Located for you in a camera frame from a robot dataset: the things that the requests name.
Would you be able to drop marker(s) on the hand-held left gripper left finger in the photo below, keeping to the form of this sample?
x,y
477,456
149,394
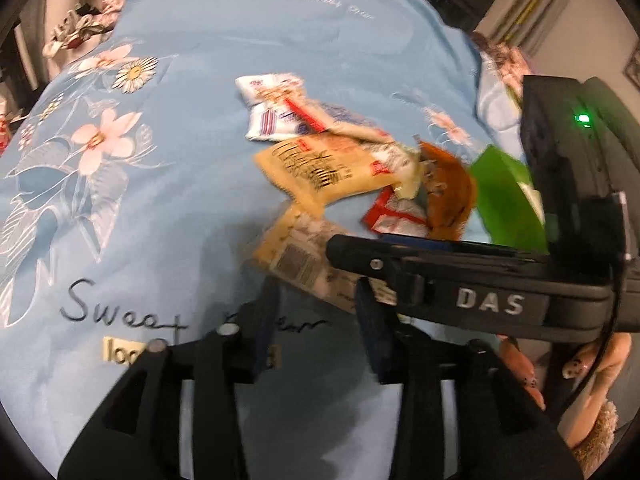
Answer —
x,y
264,332

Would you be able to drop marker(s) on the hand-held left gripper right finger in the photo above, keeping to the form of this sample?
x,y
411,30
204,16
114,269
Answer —
x,y
372,332

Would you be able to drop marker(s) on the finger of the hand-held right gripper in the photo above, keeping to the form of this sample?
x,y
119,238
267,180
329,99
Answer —
x,y
400,255

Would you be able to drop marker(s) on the red white snack packet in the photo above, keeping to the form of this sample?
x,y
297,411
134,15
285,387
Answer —
x,y
395,216

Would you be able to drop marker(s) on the green box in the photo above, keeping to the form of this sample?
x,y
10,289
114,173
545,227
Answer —
x,y
505,200

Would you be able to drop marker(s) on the orange brown snack packet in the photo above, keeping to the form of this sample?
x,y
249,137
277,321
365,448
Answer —
x,y
447,192

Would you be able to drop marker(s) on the pale barcode snack packet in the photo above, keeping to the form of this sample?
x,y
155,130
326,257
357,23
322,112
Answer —
x,y
295,255

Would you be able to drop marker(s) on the small clear white snack packet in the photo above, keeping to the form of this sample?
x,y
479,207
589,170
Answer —
x,y
397,162

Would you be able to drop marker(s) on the yellow snack packet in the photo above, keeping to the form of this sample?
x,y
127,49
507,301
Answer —
x,y
312,172

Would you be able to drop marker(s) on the white blue label snack packet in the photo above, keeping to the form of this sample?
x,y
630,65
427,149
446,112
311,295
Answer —
x,y
350,122

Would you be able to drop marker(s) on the white red-blue print snack packet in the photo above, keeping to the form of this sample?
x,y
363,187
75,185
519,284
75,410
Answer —
x,y
270,105

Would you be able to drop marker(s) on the person's right forearm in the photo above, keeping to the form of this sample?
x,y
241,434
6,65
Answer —
x,y
600,442

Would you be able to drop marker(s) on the person's right hand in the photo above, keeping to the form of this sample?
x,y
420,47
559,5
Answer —
x,y
617,365

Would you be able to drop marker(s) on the blue floral pillow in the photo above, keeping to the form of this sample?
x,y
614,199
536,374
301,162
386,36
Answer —
x,y
500,90

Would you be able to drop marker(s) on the blue floral blanket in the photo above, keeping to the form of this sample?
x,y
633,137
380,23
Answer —
x,y
190,200

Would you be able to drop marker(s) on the floral clothes pile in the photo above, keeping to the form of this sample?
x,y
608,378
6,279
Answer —
x,y
80,25

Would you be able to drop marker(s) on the framed wall panel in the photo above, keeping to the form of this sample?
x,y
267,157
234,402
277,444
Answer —
x,y
527,7

